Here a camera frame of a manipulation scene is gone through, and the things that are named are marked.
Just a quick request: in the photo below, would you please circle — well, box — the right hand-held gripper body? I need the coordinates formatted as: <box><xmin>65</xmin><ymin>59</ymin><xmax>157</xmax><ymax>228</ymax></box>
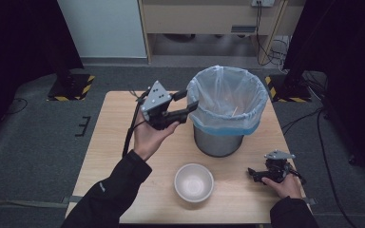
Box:
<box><xmin>263</xmin><ymin>149</ymin><xmax>297</xmax><ymax>183</ymax></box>

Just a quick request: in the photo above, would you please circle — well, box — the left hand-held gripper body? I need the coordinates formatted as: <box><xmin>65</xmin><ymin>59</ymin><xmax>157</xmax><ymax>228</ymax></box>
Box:
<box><xmin>140</xmin><ymin>80</ymin><xmax>190</xmax><ymax>132</ymax></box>

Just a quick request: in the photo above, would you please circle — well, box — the pale blue trash bag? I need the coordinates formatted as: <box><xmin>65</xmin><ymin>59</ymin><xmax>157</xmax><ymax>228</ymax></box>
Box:
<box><xmin>185</xmin><ymin>65</ymin><xmax>270</xmax><ymax>138</ymax></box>

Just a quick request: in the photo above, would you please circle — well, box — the grey metal trash can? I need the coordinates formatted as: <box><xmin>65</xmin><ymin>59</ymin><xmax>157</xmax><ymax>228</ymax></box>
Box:
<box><xmin>192</xmin><ymin>123</ymin><xmax>245</xmax><ymax>159</ymax></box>

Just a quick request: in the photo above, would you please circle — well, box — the person's right hand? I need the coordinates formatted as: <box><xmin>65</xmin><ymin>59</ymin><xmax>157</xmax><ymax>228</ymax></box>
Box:
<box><xmin>260</xmin><ymin>172</ymin><xmax>303</xmax><ymax>200</ymax></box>

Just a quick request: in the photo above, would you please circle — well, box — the person's left hand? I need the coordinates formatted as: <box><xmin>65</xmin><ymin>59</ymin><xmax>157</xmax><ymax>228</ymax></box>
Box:
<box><xmin>133</xmin><ymin>118</ymin><xmax>182</xmax><ymax>162</ymax></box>

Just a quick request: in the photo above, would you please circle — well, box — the white bowl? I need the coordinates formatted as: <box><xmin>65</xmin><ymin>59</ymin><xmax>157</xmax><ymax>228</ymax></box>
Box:
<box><xmin>173</xmin><ymin>162</ymin><xmax>216</xmax><ymax>204</ymax></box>

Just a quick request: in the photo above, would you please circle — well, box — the black yellow striped stand base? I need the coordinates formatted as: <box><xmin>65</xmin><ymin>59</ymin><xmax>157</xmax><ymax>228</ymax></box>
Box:
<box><xmin>264</xmin><ymin>73</ymin><xmax>313</xmax><ymax>104</ymax></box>
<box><xmin>47</xmin><ymin>73</ymin><xmax>96</xmax><ymax>103</ymax></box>

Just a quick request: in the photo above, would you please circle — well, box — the light wooden cabinet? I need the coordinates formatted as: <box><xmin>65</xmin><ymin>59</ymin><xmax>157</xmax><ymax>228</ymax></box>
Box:
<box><xmin>138</xmin><ymin>0</ymin><xmax>309</xmax><ymax>67</ymax></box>

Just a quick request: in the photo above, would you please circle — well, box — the black curtain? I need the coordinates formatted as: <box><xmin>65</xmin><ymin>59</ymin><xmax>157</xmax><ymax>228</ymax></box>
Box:
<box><xmin>282</xmin><ymin>0</ymin><xmax>365</xmax><ymax>180</ymax></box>
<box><xmin>0</xmin><ymin>0</ymin><xmax>86</xmax><ymax>151</ymax></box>

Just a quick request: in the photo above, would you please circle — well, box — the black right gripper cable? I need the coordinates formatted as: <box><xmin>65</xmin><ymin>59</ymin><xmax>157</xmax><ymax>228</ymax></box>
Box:
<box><xmin>285</xmin><ymin>161</ymin><xmax>308</xmax><ymax>186</ymax></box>

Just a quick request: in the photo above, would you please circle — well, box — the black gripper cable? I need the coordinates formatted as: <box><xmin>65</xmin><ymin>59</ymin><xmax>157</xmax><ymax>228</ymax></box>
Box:
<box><xmin>121</xmin><ymin>89</ymin><xmax>151</xmax><ymax>159</ymax></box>
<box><xmin>285</xmin><ymin>161</ymin><xmax>308</xmax><ymax>186</ymax></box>

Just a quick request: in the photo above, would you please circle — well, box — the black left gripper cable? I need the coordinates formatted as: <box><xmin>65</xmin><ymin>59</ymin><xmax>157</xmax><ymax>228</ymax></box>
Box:
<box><xmin>121</xmin><ymin>89</ymin><xmax>151</xmax><ymax>159</ymax></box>

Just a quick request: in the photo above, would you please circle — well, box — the long black floor cable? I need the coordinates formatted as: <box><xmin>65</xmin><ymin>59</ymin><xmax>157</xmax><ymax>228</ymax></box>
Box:
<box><xmin>280</xmin><ymin>106</ymin><xmax>359</xmax><ymax>228</ymax></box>

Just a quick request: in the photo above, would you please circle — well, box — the black socket cable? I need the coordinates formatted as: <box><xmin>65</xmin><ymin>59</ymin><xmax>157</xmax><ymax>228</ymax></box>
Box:
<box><xmin>255</xmin><ymin>2</ymin><xmax>287</xmax><ymax>67</ymax></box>

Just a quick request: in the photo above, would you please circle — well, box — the grey wall socket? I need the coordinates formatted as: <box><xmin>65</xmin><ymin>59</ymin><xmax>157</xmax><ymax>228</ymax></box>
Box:
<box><xmin>251</xmin><ymin>0</ymin><xmax>276</xmax><ymax>9</ymax></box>

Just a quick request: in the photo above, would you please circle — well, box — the thin black floor cable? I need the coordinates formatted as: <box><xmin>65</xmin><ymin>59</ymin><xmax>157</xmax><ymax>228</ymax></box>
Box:
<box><xmin>0</xmin><ymin>97</ymin><xmax>29</xmax><ymax>122</ymax></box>

